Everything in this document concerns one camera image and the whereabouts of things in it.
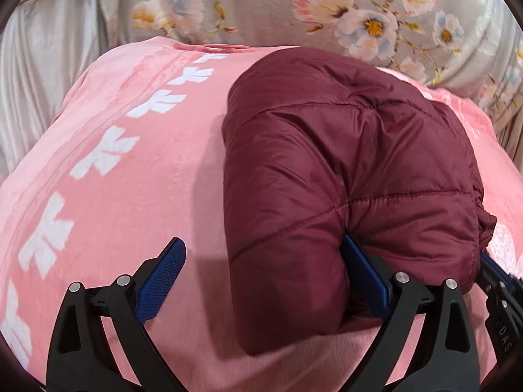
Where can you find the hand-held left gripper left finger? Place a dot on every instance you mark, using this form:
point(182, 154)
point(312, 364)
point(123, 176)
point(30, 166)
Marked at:
point(163, 281)

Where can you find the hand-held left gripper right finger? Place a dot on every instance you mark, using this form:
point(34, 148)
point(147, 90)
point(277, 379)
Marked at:
point(367, 271)

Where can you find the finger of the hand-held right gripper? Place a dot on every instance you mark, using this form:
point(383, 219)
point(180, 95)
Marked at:
point(496, 270)

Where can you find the maroon puffer jacket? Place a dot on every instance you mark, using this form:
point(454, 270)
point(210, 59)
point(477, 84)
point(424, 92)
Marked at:
point(327, 171)

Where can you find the pink blanket with white bows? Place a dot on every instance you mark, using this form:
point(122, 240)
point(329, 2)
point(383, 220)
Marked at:
point(143, 196)

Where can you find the pale satin cloth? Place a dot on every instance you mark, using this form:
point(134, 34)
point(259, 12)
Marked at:
point(49, 69)

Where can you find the floral bedsheet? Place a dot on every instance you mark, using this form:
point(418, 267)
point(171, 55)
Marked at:
point(265, 4)

